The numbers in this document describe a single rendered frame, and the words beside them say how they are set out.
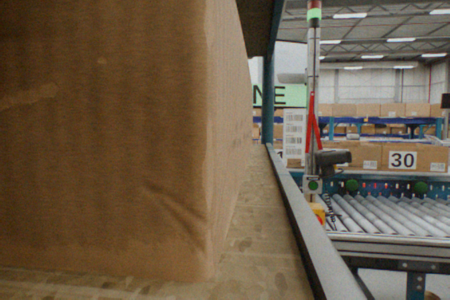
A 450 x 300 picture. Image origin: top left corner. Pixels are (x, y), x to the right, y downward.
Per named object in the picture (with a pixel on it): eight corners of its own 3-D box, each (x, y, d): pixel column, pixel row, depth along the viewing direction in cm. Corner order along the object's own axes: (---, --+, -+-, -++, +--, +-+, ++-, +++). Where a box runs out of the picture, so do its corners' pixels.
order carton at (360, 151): (317, 170, 145) (317, 144, 144) (307, 163, 174) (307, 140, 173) (381, 172, 140) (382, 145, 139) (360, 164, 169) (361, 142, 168)
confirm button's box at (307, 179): (303, 193, 85) (304, 176, 84) (302, 191, 88) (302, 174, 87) (322, 194, 84) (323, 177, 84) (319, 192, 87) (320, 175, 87)
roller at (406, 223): (425, 248, 86) (426, 236, 86) (363, 201, 138) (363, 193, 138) (439, 249, 86) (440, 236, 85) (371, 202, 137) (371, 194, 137)
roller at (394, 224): (407, 247, 87) (408, 234, 87) (352, 201, 139) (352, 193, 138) (421, 248, 86) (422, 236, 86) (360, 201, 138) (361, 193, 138)
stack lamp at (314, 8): (309, 17, 84) (309, 1, 83) (306, 23, 89) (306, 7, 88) (322, 16, 83) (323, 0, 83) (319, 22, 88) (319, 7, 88)
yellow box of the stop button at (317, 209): (305, 229, 80) (306, 209, 79) (301, 219, 88) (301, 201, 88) (347, 231, 78) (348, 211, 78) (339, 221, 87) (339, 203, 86)
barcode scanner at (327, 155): (355, 177, 79) (351, 148, 79) (321, 180, 81) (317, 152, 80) (347, 173, 86) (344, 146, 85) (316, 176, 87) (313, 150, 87)
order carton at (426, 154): (381, 172, 140) (382, 145, 139) (359, 164, 169) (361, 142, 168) (448, 174, 136) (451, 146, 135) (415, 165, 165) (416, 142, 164)
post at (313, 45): (294, 253, 88) (299, 27, 84) (292, 246, 93) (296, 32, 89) (325, 255, 87) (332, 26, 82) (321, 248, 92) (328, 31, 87)
